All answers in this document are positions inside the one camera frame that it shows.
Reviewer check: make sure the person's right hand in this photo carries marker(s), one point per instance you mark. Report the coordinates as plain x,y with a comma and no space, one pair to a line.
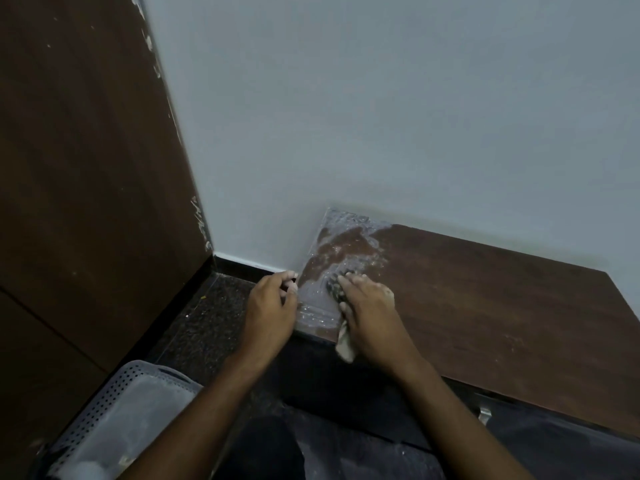
372,319

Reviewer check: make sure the person's left hand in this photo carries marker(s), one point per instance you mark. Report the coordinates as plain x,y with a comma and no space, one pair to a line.
267,314

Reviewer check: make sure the person's right fingers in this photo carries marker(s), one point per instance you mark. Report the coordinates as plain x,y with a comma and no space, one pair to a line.
357,287

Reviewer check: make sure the person's left fingers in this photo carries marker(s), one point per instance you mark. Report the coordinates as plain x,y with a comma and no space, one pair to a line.
287,289

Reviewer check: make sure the white cleaning cloth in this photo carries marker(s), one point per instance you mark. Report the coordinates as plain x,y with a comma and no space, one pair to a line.
345,344

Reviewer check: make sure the brown wooden cabinet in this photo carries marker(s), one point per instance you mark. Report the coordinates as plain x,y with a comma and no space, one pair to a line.
475,319

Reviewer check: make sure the person's left forearm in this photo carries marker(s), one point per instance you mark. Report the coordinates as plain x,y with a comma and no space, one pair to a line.
187,424

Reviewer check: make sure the person's right forearm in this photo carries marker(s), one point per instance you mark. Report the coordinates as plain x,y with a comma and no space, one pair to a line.
450,424

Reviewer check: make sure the person's dark trousers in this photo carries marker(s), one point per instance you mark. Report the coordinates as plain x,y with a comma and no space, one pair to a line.
270,444

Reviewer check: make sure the dark brown wooden wardrobe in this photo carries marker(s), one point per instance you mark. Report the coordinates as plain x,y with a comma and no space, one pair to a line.
85,219

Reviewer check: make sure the grey perforated plastic basket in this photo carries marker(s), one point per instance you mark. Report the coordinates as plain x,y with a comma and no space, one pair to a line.
115,424

